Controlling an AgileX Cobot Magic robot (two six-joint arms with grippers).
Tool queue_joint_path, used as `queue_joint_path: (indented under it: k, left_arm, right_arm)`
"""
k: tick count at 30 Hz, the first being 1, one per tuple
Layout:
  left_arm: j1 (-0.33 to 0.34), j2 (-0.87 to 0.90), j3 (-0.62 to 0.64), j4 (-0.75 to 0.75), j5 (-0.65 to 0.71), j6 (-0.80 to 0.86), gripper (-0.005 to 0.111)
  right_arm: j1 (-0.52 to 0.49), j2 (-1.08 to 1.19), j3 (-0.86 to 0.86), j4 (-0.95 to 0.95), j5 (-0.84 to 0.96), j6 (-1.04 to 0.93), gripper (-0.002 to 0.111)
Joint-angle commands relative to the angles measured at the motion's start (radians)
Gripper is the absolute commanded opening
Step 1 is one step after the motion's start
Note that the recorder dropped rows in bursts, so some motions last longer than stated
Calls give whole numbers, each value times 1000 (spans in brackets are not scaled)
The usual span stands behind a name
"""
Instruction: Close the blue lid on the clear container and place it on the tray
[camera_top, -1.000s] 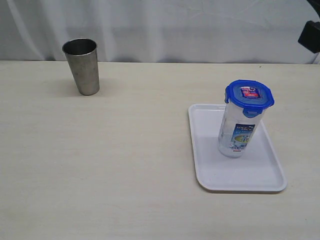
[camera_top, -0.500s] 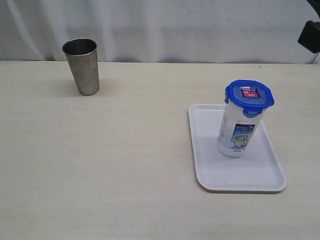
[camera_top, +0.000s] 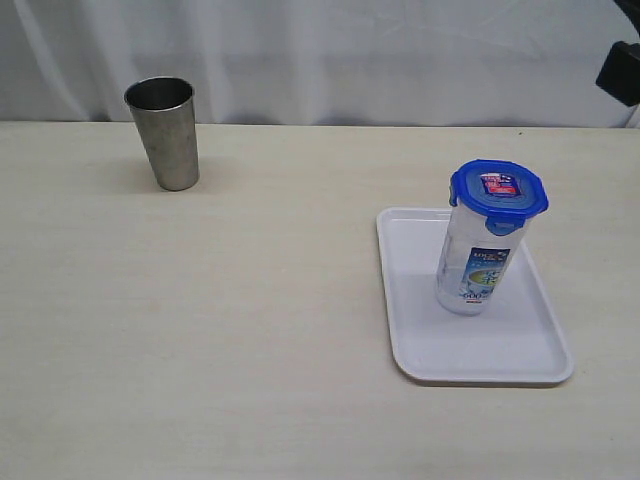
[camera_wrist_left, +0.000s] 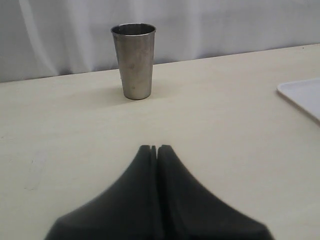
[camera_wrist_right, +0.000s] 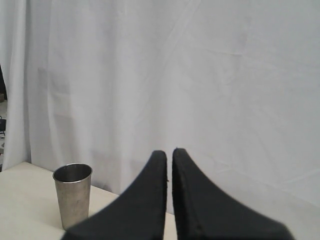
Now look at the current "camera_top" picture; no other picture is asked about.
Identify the white rectangular tray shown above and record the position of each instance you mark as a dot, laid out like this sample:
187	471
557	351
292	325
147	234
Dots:
517	340

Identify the white backdrop curtain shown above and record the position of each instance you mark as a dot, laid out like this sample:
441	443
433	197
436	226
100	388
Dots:
425	63

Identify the stainless steel cup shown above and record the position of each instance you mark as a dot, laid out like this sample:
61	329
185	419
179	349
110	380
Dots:
164	114

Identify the blue plastic lid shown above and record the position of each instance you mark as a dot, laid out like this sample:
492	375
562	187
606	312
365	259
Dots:
505	193

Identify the clear plastic container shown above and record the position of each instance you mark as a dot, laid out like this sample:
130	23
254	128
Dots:
476	253

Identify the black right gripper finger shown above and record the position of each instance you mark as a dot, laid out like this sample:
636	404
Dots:
619	75

